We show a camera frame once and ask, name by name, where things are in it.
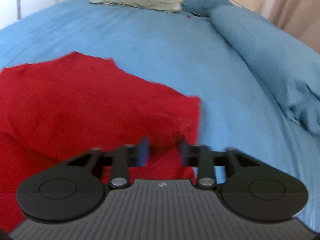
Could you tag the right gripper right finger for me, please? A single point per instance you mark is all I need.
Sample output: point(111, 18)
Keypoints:
point(248, 187)

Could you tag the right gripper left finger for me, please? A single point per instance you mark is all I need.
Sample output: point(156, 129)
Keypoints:
point(76, 187)

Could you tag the red knit sweater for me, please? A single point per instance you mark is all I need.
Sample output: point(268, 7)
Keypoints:
point(55, 110)

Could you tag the blue bed sheet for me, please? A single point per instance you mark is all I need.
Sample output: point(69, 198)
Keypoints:
point(188, 54)

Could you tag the rolled blue duvet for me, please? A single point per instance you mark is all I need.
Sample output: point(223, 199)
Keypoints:
point(288, 68)

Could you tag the beige curtain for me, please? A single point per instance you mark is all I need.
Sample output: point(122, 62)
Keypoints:
point(299, 18)

